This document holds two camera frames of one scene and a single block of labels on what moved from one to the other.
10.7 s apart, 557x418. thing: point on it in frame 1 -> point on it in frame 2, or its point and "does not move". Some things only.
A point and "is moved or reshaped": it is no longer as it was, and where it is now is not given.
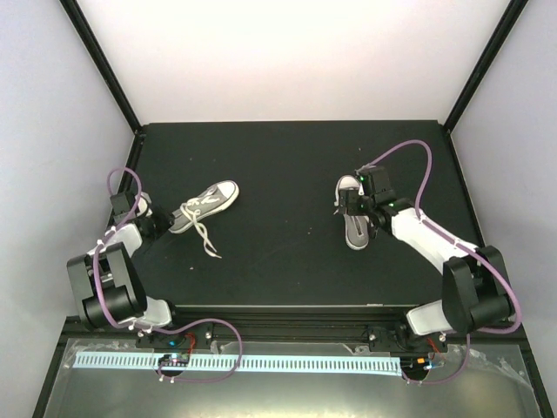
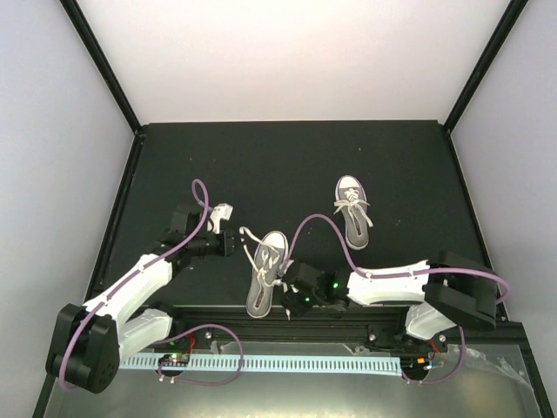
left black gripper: (166, 221) -> (226, 248)
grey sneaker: (195, 209) is moved or reshaped
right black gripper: (348, 196) -> (296, 307)
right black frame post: (509, 20) does not move
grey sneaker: (357, 225) does not move
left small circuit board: (176, 360) does not move
